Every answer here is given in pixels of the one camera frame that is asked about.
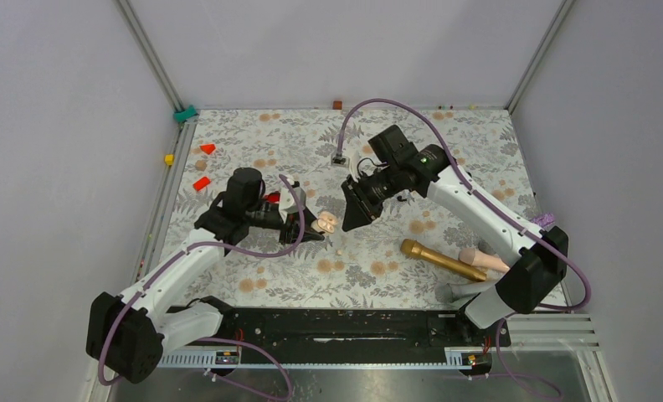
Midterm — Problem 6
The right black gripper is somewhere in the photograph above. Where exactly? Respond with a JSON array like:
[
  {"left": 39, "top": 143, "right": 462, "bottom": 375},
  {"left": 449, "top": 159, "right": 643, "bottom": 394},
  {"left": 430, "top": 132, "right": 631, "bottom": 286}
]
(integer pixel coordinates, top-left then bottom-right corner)
[{"left": 342, "top": 163, "right": 403, "bottom": 233}]

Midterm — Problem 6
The pink earbud charging case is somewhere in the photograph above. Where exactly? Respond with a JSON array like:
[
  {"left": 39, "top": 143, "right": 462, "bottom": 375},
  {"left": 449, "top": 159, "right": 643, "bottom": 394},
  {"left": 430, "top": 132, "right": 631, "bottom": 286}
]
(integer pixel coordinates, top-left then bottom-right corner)
[{"left": 313, "top": 211, "right": 338, "bottom": 234}]

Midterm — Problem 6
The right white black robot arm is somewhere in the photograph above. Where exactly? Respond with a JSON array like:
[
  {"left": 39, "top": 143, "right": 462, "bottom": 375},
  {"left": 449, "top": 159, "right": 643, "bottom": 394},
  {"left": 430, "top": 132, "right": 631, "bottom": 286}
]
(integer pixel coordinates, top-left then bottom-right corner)
[{"left": 341, "top": 125, "right": 568, "bottom": 345}]

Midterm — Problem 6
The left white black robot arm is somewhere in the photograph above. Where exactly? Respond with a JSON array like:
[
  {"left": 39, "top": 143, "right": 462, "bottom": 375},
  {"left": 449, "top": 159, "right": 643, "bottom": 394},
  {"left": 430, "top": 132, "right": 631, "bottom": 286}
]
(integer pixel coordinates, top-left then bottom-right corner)
[{"left": 85, "top": 167, "right": 337, "bottom": 386}]

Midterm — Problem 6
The red box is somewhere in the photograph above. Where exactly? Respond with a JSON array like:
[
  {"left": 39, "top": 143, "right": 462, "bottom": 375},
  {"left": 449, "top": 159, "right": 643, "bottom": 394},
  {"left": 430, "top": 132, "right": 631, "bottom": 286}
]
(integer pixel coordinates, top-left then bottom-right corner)
[{"left": 265, "top": 192, "right": 280, "bottom": 204}]

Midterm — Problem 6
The floral table mat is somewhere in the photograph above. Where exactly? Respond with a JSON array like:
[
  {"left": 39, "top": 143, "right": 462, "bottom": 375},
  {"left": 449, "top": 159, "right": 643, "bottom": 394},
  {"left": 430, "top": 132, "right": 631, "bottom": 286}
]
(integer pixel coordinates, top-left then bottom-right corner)
[{"left": 162, "top": 108, "right": 539, "bottom": 309}]

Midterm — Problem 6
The gold microphone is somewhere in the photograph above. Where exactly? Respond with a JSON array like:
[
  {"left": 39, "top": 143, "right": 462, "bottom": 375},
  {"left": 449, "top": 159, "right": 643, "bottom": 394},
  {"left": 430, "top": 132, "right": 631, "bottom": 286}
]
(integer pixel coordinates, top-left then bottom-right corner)
[{"left": 400, "top": 239, "right": 487, "bottom": 282}]

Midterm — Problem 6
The red flat block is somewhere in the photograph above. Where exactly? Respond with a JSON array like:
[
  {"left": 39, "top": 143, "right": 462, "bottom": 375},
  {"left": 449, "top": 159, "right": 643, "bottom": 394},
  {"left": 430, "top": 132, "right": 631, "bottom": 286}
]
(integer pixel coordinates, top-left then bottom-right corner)
[{"left": 193, "top": 177, "right": 211, "bottom": 192}]

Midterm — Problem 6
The red triangular block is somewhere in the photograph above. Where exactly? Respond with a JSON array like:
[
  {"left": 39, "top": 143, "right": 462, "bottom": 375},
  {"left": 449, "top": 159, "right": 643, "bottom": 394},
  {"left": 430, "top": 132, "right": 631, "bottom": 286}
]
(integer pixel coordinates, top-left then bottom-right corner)
[{"left": 199, "top": 143, "right": 216, "bottom": 155}]

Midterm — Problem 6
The grey microphone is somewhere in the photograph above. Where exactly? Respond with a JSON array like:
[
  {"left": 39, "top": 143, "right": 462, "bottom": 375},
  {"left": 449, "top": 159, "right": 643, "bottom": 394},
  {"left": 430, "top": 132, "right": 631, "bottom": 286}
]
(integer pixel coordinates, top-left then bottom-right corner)
[{"left": 434, "top": 281, "right": 496, "bottom": 304}]

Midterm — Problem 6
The pink microphone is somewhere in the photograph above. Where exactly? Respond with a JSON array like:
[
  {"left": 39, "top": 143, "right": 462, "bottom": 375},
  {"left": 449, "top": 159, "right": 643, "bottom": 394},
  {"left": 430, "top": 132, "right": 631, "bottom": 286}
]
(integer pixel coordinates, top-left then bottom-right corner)
[{"left": 458, "top": 248, "right": 510, "bottom": 273}]

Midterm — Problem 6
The teal block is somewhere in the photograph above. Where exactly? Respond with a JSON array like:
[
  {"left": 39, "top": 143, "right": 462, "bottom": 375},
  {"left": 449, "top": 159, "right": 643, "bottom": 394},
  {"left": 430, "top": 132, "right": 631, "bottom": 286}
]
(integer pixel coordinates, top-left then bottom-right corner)
[{"left": 173, "top": 105, "right": 198, "bottom": 124}]

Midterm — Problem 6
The purple glitter microphone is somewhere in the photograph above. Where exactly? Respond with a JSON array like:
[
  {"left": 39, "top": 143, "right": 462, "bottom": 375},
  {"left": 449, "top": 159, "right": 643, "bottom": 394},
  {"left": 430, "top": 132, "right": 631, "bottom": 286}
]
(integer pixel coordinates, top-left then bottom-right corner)
[{"left": 531, "top": 213, "right": 556, "bottom": 229}]

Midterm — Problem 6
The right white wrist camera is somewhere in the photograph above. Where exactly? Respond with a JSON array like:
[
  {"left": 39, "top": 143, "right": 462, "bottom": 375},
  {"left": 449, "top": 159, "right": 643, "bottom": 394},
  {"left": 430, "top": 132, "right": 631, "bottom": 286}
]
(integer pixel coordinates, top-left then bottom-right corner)
[{"left": 331, "top": 154, "right": 349, "bottom": 168}]

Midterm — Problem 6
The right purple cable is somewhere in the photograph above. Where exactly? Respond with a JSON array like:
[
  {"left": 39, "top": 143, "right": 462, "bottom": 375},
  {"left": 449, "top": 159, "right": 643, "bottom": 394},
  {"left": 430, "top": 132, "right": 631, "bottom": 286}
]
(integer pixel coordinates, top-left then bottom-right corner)
[{"left": 336, "top": 98, "right": 592, "bottom": 402}]

